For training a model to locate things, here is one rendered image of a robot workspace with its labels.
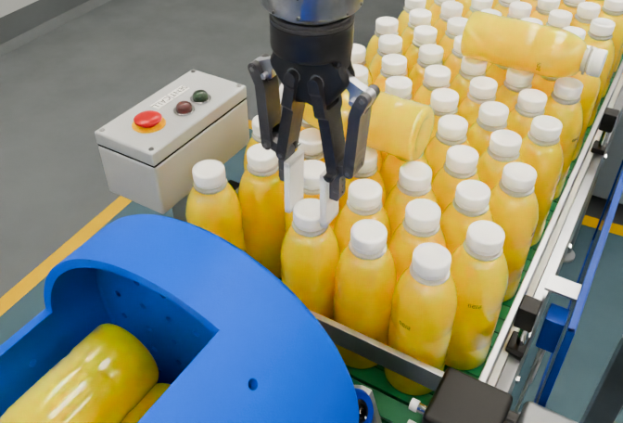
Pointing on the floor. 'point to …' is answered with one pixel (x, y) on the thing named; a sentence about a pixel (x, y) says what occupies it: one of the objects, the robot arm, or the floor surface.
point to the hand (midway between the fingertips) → (311, 188)
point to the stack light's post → (607, 391)
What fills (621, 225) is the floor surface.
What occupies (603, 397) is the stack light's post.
